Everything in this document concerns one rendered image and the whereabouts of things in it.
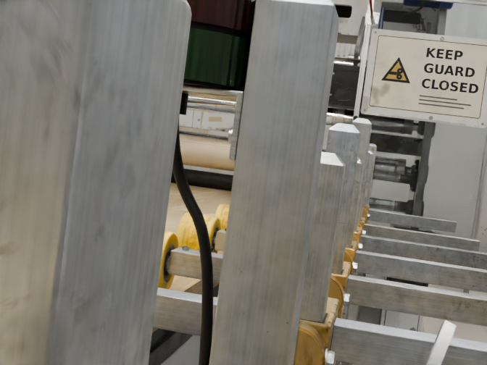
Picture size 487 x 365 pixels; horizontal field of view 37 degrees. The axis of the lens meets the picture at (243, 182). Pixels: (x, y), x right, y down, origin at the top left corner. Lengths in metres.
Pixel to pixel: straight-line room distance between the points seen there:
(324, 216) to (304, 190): 0.25
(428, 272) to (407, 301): 0.25
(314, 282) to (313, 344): 0.05
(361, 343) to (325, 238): 0.10
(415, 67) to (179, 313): 2.31
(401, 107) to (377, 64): 0.19
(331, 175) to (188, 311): 0.18
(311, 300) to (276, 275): 0.26
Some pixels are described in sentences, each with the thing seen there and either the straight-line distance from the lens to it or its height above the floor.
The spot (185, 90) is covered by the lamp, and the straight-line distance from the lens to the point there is 0.33.
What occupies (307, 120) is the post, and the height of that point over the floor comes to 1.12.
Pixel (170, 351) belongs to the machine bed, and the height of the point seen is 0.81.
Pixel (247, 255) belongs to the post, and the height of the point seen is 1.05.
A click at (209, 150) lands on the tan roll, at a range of 2.96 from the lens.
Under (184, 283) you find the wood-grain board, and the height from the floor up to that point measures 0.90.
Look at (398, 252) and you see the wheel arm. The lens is 1.37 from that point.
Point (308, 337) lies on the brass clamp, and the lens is 0.56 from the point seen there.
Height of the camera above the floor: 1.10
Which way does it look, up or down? 3 degrees down
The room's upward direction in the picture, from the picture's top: 7 degrees clockwise
